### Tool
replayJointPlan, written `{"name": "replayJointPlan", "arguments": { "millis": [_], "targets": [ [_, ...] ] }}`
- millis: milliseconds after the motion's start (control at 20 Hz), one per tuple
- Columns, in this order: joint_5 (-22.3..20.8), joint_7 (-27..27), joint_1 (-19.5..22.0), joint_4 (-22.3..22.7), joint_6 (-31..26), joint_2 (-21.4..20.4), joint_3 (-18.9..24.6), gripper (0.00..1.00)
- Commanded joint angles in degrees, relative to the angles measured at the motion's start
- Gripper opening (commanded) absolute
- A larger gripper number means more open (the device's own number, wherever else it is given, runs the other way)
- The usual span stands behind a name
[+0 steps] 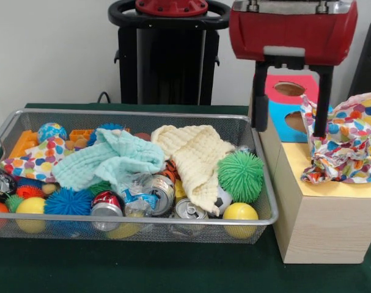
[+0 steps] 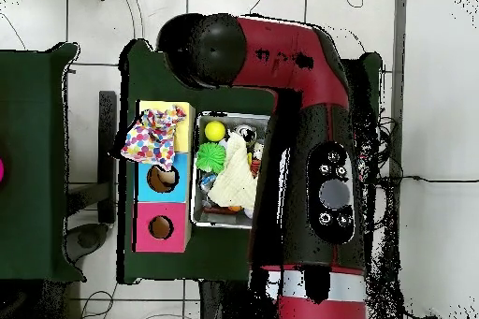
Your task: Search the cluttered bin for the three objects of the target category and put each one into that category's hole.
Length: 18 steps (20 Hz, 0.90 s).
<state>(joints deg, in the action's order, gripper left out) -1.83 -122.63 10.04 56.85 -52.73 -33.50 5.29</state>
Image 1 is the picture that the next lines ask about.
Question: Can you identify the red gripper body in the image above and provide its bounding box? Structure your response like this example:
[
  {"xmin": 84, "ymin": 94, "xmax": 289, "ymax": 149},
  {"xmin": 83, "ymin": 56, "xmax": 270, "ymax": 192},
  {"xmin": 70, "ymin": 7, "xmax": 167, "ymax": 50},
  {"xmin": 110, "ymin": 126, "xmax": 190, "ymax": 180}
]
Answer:
[{"xmin": 228, "ymin": 0, "xmax": 359, "ymax": 67}]

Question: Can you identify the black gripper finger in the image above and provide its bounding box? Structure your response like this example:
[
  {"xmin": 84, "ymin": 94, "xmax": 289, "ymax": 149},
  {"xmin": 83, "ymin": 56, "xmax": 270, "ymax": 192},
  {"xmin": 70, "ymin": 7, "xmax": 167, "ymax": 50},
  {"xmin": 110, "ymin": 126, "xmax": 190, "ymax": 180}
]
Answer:
[
  {"xmin": 251, "ymin": 60, "xmax": 270, "ymax": 132},
  {"xmin": 312, "ymin": 64, "xmax": 334, "ymax": 139}
]

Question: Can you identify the wooden box with three holes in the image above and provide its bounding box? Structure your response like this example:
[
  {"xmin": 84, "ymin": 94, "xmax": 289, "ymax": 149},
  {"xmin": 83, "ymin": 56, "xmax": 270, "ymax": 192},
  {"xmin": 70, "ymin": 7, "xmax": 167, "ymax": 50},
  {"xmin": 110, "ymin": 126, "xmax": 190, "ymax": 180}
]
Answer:
[{"xmin": 248, "ymin": 74, "xmax": 371, "ymax": 264}]

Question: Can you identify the green spiky ball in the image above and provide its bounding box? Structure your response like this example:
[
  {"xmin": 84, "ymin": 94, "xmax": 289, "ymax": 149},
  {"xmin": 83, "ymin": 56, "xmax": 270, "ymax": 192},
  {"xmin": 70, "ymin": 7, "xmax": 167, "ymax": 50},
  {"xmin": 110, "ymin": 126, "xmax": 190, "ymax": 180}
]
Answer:
[{"xmin": 218, "ymin": 152, "xmax": 265, "ymax": 204}]

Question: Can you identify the cream waffle cloth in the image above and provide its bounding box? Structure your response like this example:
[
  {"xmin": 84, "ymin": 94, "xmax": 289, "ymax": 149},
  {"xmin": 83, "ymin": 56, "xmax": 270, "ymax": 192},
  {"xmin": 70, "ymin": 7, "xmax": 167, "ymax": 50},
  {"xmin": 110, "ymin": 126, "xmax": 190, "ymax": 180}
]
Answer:
[{"xmin": 150, "ymin": 125, "xmax": 237, "ymax": 214}]

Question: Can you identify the yellow ball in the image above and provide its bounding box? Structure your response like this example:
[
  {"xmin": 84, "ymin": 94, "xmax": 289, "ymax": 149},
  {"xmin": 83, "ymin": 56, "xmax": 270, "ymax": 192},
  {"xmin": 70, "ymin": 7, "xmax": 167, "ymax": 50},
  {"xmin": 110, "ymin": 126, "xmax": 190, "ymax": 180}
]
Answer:
[
  {"xmin": 223, "ymin": 201, "xmax": 259, "ymax": 239},
  {"xmin": 14, "ymin": 197, "xmax": 47, "ymax": 234}
]

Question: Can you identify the mint waffle cloth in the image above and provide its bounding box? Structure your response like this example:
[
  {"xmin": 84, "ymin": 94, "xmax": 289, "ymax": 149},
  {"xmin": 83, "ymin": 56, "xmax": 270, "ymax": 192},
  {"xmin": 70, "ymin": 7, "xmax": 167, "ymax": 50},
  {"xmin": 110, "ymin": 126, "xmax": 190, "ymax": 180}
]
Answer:
[{"xmin": 52, "ymin": 128, "xmax": 165, "ymax": 192}]

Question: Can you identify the dark green table cloth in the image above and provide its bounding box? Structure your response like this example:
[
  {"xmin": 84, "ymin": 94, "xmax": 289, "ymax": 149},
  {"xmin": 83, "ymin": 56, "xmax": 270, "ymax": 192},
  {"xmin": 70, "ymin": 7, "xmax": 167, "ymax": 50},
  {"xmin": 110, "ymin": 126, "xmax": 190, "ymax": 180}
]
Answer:
[{"xmin": 0, "ymin": 103, "xmax": 371, "ymax": 293}]

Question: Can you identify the blue globe ball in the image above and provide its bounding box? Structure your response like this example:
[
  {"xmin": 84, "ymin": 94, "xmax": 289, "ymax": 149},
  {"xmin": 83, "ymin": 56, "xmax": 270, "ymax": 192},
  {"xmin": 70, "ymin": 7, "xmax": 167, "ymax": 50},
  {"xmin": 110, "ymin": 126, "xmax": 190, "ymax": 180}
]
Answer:
[{"xmin": 37, "ymin": 122, "xmax": 68, "ymax": 144}]

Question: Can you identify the blue spiky ball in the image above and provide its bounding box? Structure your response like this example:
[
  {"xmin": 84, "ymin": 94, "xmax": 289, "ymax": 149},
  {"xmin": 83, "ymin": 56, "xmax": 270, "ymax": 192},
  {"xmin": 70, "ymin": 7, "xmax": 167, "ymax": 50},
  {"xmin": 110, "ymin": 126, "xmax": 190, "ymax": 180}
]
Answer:
[{"xmin": 43, "ymin": 187, "xmax": 92, "ymax": 217}]

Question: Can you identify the orange building block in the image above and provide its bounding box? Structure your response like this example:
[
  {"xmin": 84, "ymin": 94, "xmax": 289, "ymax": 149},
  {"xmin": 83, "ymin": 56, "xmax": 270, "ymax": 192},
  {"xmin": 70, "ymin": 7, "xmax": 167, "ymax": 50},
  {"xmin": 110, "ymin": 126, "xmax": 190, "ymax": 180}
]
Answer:
[{"xmin": 9, "ymin": 129, "xmax": 40, "ymax": 158}]

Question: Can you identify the wire mesh bin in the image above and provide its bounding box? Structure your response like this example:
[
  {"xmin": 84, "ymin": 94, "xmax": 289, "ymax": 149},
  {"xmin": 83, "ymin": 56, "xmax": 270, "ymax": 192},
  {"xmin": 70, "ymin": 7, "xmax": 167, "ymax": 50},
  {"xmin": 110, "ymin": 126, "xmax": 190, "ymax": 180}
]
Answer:
[{"xmin": 0, "ymin": 108, "xmax": 279, "ymax": 246}]

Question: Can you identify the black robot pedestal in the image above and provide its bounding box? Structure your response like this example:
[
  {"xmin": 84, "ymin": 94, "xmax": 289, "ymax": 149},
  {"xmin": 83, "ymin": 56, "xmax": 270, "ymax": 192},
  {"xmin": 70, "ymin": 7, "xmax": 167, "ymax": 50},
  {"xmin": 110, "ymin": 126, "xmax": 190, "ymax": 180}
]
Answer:
[{"xmin": 108, "ymin": 0, "xmax": 235, "ymax": 106}]

